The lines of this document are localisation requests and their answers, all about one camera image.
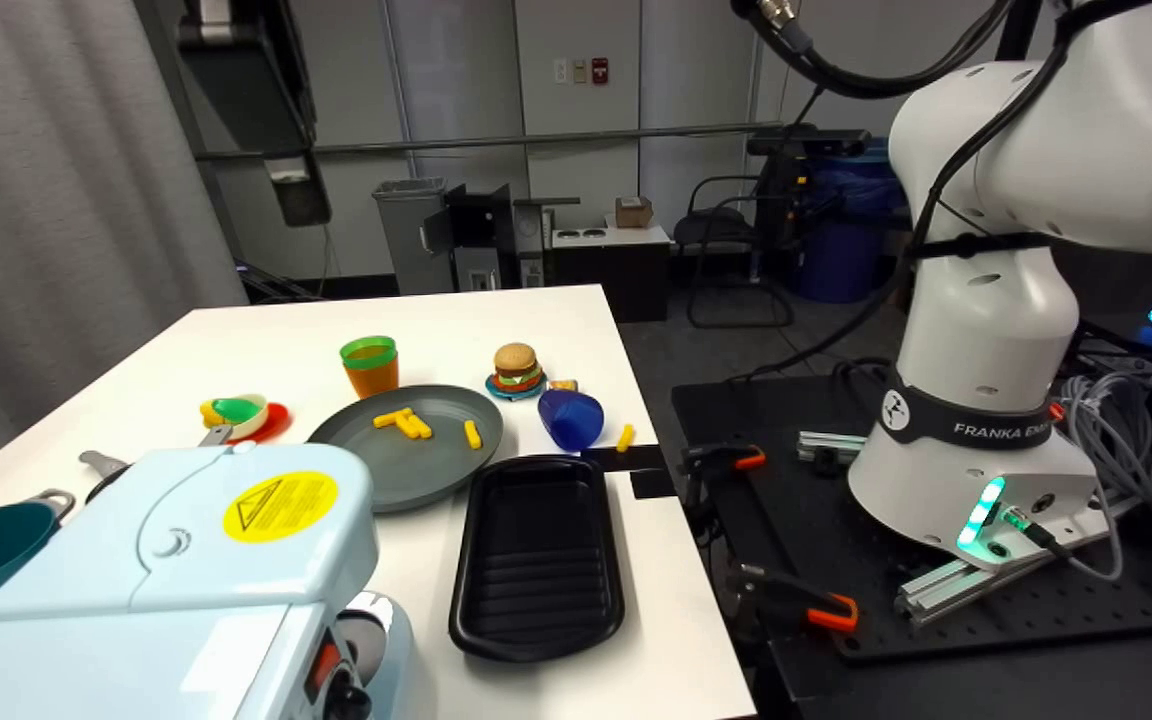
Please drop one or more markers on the blue barrel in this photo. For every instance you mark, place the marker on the blue barrel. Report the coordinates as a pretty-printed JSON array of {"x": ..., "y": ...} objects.
[{"x": 851, "y": 227}]

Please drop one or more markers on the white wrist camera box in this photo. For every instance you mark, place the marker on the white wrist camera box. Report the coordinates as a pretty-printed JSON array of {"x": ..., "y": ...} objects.
[{"x": 216, "y": 19}]

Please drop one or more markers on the black machine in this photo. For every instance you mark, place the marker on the black machine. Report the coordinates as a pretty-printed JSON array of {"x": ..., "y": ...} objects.
[{"x": 484, "y": 229}]

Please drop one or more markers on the grey trash can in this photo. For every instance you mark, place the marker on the grey trash can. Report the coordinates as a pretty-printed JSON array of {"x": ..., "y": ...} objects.
[{"x": 412, "y": 237}]

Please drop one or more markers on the small red plate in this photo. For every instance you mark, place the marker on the small red plate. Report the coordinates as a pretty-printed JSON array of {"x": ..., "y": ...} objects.
[{"x": 278, "y": 425}]

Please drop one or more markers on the grey round plate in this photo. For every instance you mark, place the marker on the grey round plate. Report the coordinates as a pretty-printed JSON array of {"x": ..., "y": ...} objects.
[{"x": 437, "y": 465}]

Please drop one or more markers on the green and orange cup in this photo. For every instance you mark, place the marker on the green and orange cup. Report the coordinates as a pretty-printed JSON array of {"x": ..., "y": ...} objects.
[{"x": 368, "y": 367}]

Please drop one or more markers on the black metal chair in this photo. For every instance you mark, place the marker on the black metal chair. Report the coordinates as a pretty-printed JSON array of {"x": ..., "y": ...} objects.
[{"x": 732, "y": 227}]

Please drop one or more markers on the black rectangular tray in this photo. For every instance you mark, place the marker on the black rectangular tray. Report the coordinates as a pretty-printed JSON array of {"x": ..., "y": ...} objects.
[{"x": 537, "y": 563}]

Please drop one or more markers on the small cardboard box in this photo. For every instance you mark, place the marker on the small cardboard box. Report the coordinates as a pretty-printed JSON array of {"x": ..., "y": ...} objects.
[{"x": 635, "y": 213}]

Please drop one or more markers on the toy burger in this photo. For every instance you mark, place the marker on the toy burger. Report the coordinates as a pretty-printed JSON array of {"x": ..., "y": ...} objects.
[{"x": 518, "y": 367}]

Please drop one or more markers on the short aluminium extrusion bar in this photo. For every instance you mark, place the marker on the short aluminium extrusion bar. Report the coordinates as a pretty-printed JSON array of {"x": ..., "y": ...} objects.
[{"x": 829, "y": 447}]

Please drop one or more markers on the black perforated base board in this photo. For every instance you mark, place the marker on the black perforated base board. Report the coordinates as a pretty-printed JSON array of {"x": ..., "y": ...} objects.
[{"x": 803, "y": 534}]

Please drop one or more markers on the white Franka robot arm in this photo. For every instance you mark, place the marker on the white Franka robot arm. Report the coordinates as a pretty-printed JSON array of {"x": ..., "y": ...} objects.
[{"x": 991, "y": 333}]

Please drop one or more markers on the grey wall rail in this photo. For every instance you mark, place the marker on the grey wall rail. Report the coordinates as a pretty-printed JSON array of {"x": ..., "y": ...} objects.
[{"x": 499, "y": 140}]

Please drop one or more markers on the black equipment stand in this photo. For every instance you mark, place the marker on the black equipment stand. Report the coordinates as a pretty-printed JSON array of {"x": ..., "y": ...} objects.
[{"x": 796, "y": 166}]

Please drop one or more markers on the green and yellow toy food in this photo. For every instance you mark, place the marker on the green and yellow toy food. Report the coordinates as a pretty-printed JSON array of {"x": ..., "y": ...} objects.
[{"x": 233, "y": 410}]

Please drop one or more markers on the small teal saucer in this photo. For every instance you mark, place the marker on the small teal saucer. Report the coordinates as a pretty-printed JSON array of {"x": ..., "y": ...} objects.
[{"x": 499, "y": 390}]

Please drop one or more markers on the blue toy object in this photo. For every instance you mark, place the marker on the blue toy object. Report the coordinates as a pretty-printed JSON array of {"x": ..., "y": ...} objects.
[{"x": 568, "y": 421}]

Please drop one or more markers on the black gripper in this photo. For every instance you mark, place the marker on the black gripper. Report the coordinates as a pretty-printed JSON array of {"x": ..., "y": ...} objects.
[{"x": 246, "y": 93}]

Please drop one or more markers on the orange and black clamp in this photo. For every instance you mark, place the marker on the orange and black clamp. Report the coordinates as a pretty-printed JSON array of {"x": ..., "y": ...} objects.
[
  {"x": 726, "y": 463},
  {"x": 796, "y": 603}
]

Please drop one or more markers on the yellow toy fry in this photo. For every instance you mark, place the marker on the yellow toy fry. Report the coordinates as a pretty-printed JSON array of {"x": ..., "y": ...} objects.
[
  {"x": 469, "y": 434},
  {"x": 390, "y": 421},
  {"x": 625, "y": 438},
  {"x": 419, "y": 428}
]

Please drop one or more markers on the long aluminium extrusion bar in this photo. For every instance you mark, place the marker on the long aluminium extrusion bar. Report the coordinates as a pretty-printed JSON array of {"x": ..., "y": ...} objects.
[{"x": 991, "y": 569}]

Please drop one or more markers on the dark low cabinet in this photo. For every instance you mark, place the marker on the dark low cabinet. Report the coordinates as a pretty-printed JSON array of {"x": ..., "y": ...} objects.
[{"x": 610, "y": 272}]

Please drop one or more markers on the wall switch plate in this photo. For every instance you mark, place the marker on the wall switch plate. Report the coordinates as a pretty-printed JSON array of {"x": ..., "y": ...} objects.
[{"x": 583, "y": 69}]

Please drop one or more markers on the light blue breakfast maker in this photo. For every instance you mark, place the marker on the light blue breakfast maker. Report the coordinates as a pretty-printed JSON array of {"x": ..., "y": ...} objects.
[{"x": 149, "y": 584}]

